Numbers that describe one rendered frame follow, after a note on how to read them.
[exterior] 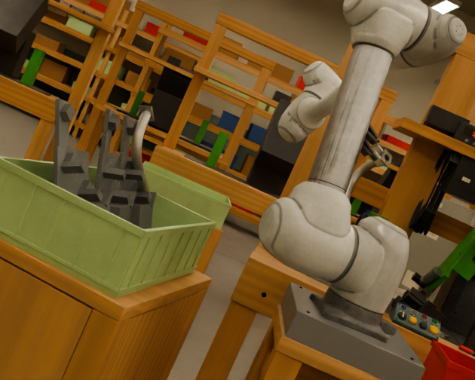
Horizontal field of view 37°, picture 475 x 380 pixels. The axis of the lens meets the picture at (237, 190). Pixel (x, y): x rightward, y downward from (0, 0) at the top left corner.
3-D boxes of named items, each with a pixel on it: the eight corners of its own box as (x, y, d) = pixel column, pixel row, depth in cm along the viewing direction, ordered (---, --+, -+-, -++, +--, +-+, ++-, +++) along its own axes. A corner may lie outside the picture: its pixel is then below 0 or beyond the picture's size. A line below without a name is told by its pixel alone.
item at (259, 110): (309, 262, 941) (381, 106, 923) (98, 169, 923) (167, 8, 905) (304, 254, 995) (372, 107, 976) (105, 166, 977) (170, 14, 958)
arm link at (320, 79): (335, 91, 249) (314, 117, 244) (309, 57, 243) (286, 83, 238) (355, 88, 239) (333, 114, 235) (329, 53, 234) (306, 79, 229)
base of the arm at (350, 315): (402, 350, 177) (412, 330, 177) (323, 317, 174) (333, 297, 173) (380, 326, 195) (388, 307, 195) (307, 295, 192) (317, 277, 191)
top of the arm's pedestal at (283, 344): (397, 405, 169) (405, 390, 169) (274, 350, 169) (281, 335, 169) (375, 362, 201) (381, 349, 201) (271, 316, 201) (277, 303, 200)
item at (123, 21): (157, 174, 1165) (213, 47, 1147) (-14, 97, 1147) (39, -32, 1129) (160, 171, 1219) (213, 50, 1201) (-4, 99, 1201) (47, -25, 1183)
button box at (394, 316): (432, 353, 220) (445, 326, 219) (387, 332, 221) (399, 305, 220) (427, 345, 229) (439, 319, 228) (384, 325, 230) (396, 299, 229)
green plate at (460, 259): (459, 293, 241) (501, 245, 238) (439, 277, 241) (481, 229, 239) (452, 287, 252) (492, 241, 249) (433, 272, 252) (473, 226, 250)
